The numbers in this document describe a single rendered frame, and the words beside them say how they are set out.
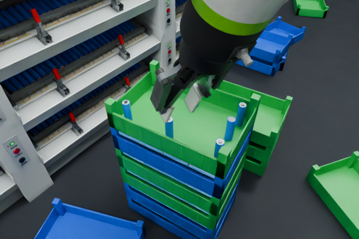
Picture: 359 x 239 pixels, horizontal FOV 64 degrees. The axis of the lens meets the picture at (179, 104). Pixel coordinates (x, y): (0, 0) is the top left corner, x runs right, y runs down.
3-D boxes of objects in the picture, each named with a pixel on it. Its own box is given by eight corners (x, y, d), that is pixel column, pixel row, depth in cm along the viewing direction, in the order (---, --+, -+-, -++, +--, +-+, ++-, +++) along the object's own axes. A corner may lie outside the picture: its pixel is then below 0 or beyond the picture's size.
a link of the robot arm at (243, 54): (239, -41, 34) (171, -29, 30) (296, 35, 30) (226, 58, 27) (221, -3, 39) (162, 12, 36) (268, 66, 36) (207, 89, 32)
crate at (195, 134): (255, 119, 71) (262, 95, 66) (223, 180, 58) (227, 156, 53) (155, 82, 82) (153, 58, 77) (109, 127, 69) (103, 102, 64)
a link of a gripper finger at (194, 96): (192, 84, 51) (195, 82, 52) (183, 100, 58) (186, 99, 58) (200, 97, 51) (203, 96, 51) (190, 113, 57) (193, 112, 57)
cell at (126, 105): (134, 120, 70) (131, 100, 66) (129, 125, 69) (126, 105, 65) (128, 117, 71) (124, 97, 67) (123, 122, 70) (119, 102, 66)
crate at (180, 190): (245, 158, 82) (250, 140, 77) (216, 217, 69) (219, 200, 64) (157, 121, 93) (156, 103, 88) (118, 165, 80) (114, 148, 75)
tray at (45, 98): (158, 49, 121) (166, 24, 110) (24, 132, 86) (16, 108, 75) (125, 21, 125) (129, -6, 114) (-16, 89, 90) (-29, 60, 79)
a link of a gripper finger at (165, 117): (175, 107, 49) (171, 109, 48) (168, 122, 55) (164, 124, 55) (167, 93, 50) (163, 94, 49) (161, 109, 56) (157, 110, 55)
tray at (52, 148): (161, 84, 134) (167, 64, 123) (44, 169, 99) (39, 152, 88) (130, 57, 138) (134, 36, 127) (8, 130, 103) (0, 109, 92)
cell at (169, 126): (174, 137, 66) (174, 117, 62) (171, 142, 65) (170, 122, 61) (168, 134, 67) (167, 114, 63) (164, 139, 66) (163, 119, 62)
